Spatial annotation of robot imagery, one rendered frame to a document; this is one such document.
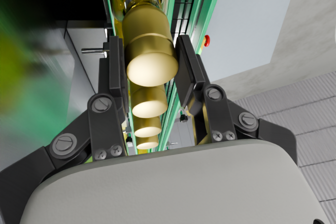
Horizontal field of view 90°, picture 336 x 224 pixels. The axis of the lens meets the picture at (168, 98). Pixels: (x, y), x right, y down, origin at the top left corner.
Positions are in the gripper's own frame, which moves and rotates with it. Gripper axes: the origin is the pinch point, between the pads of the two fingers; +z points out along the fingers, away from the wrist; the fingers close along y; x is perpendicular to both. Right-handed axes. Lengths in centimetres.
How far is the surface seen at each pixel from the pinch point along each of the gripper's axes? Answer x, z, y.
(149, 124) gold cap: -9.7, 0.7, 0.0
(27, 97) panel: -7.6, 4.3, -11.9
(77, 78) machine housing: -26.9, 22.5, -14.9
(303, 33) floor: -103, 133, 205
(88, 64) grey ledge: -28.6, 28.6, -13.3
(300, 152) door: -233, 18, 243
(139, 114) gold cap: -6.2, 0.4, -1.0
